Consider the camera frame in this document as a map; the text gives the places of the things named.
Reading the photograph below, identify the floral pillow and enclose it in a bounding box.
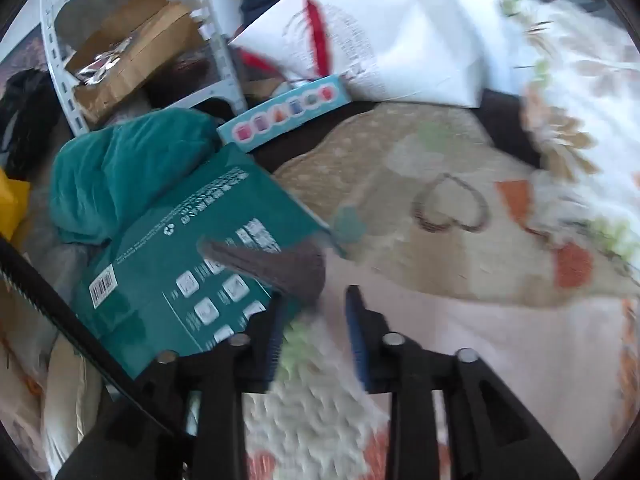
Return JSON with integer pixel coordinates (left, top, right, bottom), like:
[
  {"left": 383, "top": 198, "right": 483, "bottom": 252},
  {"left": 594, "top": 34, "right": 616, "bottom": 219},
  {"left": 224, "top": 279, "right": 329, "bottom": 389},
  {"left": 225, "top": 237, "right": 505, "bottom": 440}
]
[{"left": 499, "top": 0, "right": 640, "bottom": 263}]

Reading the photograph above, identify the brown cardboard box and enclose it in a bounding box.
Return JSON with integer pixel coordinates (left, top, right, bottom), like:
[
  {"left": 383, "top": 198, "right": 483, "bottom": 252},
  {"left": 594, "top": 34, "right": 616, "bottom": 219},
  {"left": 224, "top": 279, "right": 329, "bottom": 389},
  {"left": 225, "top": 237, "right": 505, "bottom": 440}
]
[{"left": 65, "top": 0, "right": 207, "bottom": 124}]

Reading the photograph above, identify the light blue toy box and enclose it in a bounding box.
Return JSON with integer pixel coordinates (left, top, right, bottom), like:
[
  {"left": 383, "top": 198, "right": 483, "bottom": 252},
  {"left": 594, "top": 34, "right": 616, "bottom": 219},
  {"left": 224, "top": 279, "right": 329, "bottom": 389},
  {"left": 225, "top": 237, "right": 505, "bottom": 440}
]
[{"left": 217, "top": 74, "right": 352, "bottom": 154}]

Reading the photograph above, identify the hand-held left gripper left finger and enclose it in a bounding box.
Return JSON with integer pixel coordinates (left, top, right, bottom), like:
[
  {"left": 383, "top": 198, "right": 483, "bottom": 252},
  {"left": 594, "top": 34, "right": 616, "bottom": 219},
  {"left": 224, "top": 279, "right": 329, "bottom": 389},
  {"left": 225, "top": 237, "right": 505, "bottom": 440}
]
[{"left": 142, "top": 294, "right": 290, "bottom": 480}]

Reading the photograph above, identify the heart patterned quilt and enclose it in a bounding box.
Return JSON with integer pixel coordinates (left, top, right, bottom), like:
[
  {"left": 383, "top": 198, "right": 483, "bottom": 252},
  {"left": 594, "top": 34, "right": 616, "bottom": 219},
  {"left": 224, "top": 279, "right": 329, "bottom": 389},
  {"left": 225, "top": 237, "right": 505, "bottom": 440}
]
[{"left": 190, "top": 102, "right": 640, "bottom": 480}]

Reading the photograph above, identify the black bag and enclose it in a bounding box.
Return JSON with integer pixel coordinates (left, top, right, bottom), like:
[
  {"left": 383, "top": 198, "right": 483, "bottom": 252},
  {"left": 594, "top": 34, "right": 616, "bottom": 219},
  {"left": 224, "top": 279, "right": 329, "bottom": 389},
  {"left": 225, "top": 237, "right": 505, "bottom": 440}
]
[{"left": 0, "top": 67, "right": 62, "bottom": 182}]

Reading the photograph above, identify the crumpled silver foil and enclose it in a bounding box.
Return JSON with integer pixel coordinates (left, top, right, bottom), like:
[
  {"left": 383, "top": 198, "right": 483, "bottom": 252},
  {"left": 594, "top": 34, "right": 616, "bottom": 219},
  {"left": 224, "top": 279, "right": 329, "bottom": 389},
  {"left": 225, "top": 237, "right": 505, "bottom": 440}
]
[{"left": 75, "top": 37, "right": 134, "bottom": 87}]

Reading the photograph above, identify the teal fleece cloth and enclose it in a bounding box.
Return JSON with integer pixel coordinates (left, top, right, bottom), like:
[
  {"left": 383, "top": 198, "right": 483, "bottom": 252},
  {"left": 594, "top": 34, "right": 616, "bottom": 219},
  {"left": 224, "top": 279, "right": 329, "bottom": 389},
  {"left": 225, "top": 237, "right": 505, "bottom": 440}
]
[{"left": 50, "top": 109, "right": 224, "bottom": 247}]

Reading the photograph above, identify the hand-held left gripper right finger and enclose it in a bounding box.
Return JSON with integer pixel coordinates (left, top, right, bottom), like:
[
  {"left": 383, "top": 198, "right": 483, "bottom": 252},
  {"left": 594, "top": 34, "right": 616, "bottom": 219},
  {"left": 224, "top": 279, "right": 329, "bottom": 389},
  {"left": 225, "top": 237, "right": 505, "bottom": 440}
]
[{"left": 345, "top": 285, "right": 576, "bottom": 480}]

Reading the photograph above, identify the beige cushion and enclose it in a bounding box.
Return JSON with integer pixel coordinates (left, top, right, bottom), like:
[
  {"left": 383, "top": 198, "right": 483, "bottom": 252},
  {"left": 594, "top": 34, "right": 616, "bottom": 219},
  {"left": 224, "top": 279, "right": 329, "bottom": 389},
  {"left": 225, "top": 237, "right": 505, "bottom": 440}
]
[{"left": 42, "top": 334, "right": 107, "bottom": 467}]

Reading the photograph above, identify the white metal shelf rack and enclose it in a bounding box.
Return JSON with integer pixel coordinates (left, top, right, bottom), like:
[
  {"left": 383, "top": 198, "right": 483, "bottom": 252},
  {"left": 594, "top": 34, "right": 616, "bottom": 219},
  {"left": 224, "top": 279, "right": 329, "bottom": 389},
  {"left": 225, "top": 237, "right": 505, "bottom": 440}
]
[{"left": 40, "top": 0, "right": 249, "bottom": 137}]

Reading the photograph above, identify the dark grey small garment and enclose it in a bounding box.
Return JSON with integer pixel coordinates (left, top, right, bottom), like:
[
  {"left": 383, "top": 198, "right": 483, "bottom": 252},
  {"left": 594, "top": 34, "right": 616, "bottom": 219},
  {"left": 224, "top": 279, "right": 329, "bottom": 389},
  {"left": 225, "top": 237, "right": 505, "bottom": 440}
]
[{"left": 197, "top": 237, "right": 327, "bottom": 307}]

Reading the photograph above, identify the teal cardboard box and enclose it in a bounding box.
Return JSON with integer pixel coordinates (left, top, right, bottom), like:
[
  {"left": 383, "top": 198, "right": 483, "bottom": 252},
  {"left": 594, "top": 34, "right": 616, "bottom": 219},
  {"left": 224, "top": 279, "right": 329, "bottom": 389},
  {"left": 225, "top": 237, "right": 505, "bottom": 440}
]
[{"left": 75, "top": 142, "right": 347, "bottom": 380}]

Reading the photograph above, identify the dark brown upholstery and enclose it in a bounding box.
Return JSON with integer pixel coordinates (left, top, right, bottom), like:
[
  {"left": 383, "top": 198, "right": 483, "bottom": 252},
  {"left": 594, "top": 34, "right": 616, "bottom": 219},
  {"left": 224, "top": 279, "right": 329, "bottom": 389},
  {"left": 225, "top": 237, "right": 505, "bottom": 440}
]
[{"left": 247, "top": 100, "right": 381, "bottom": 173}]

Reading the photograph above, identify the navy blue cloth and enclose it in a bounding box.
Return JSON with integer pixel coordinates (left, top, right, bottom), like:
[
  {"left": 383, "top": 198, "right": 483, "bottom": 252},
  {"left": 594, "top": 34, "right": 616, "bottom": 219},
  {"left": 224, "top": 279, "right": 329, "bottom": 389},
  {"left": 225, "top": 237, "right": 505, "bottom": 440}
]
[{"left": 239, "top": 0, "right": 297, "bottom": 37}]

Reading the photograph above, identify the white paper bag red print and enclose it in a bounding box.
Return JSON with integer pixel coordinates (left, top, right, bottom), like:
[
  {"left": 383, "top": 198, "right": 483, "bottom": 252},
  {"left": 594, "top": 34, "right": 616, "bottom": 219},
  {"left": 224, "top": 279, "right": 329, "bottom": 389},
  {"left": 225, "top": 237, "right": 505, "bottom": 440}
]
[{"left": 229, "top": 0, "right": 490, "bottom": 109}]

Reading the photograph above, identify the yellow plastic bag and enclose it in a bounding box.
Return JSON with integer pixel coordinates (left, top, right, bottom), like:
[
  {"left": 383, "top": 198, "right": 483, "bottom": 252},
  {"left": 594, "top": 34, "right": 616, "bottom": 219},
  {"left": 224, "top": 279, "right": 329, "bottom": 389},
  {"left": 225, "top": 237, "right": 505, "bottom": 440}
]
[{"left": 0, "top": 167, "right": 32, "bottom": 242}]

